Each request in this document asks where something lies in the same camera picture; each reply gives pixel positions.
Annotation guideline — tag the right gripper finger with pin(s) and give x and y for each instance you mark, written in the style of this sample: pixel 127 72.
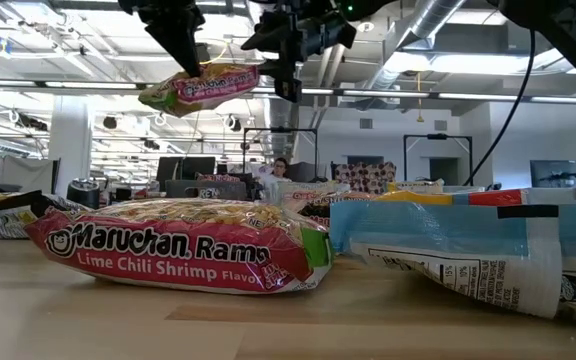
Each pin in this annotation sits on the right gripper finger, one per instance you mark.
pixel 270 37
pixel 288 85

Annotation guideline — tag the Maruchan lime chili shrimp pack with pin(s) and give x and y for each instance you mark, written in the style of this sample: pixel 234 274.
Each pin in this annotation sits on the Maruchan lime chili shrimp pack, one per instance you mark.
pixel 308 196
pixel 208 90
pixel 168 255

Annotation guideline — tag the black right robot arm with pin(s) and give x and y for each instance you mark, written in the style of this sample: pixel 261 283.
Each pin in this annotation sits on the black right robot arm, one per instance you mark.
pixel 568 30

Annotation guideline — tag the person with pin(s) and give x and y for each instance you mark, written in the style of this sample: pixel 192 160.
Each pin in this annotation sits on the person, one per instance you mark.
pixel 280 170

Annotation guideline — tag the dark computer monitor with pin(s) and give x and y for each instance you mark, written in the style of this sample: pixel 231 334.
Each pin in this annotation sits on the dark computer monitor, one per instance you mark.
pixel 553 172
pixel 193 167

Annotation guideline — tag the patterned cushion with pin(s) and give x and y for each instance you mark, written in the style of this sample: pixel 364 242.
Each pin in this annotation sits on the patterned cushion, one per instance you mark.
pixel 365 177

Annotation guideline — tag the black cylindrical container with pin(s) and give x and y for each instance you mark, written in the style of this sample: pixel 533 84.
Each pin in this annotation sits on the black cylindrical container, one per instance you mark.
pixel 83 195

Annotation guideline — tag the silver ventilation duct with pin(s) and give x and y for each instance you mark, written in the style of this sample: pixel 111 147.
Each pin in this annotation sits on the silver ventilation duct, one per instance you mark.
pixel 433 15
pixel 280 125

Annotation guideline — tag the black metal rig frame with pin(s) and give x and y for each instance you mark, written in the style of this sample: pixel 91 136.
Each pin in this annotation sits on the black metal rig frame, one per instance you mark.
pixel 438 136

